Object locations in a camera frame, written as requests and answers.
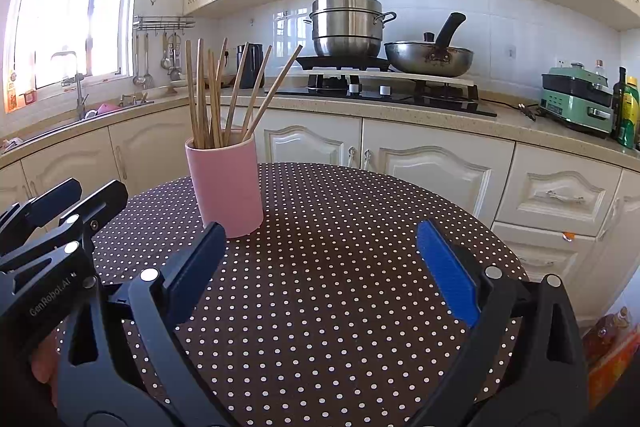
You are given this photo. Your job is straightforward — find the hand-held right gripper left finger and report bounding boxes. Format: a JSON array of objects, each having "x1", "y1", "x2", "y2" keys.
[{"x1": 55, "y1": 222, "x2": 236, "y2": 427}]

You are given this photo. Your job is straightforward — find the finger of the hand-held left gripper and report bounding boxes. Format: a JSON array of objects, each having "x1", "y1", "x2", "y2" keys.
[
  {"x1": 0, "y1": 178, "x2": 83, "y2": 253},
  {"x1": 0, "y1": 179, "x2": 130, "y2": 279}
]

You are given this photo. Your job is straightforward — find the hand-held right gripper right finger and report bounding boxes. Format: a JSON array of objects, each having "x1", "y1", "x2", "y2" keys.
[{"x1": 410, "y1": 219, "x2": 591, "y2": 427}]

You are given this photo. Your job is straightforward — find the pink chopstick holder cup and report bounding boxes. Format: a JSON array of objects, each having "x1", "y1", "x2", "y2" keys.
[{"x1": 185, "y1": 130, "x2": 264, "y2": 239}]

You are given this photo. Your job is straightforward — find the bunch of wooden chopsticks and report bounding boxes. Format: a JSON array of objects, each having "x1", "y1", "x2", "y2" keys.
[{"x1": 185, "y1": 38, "x2": 304, "y2": 150}]

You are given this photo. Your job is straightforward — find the person's left hand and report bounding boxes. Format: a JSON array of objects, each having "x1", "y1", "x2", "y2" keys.
[{"x1": 29, "y1": 334, "x2": 59, "y2": 384}]

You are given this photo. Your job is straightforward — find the cream kitchen base cabinets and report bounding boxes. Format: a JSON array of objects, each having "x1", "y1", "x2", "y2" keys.
[{"x1": 0, "y1": 104, "x2": 640, "y2": 323}]

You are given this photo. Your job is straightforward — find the metal sink faucet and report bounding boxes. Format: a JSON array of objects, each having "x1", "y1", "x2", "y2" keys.
[{"x1": 50, "y1": 52, "x2": 90, "y2": 120}]

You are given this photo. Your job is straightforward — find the hanging metal ladle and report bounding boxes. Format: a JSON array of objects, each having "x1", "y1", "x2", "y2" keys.
[{"x1": 132, "y1": 34, "x2": 155, "y2": 88}]

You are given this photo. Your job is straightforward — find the amber plastic bottle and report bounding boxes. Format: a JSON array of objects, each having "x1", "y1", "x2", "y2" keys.
[{"x1": 582, "y1": 307, "x2": 631, "y2": 358}]

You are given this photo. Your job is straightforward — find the black gas stove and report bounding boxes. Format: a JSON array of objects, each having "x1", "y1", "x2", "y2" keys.
[{"x1": 277, "y1": 54, "x2": 498, "y2": 118}]

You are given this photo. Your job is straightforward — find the orange plastic bag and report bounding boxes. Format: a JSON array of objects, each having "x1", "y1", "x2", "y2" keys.
[{"x1": 587, "y1": 337, "x2": 637, "y2": 408}]

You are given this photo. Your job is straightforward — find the kitchen window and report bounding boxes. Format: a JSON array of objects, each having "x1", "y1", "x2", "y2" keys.
[{"x1": 0, "y1": 0, "x2": 151, "y2": 114}]

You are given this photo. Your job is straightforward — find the black electric kettle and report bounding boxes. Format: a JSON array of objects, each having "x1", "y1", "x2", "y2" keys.
[{"x1": 236, "y1": 43, "x2": 265, "y2": 89}]

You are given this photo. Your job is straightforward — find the green countertop appliance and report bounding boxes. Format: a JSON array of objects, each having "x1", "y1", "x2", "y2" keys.
[{"x1": 539, "y1": 63, "x2": 615, "y2": 138}]

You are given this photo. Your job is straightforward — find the dark oil bottle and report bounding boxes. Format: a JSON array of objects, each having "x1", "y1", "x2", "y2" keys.
[{"x1": 612, "y1": 67, "x2": 629, "y2": 140}]

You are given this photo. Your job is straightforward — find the yellow green plastic bottle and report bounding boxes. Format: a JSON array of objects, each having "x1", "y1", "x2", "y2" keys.
[{"x1": 618, "y1": 77, "x2": 640, "y2": 149}]

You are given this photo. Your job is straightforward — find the stainless steel steamer pot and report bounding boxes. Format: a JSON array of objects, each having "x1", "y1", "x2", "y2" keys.
[{"x1": 304, "y1": 0, "x2": 397, "y2": 58}]

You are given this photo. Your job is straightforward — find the steel wok with black handle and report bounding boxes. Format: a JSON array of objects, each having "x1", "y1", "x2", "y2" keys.
[{"x1": 384, "y1": 13, "x2": 474, "y2": 78}]

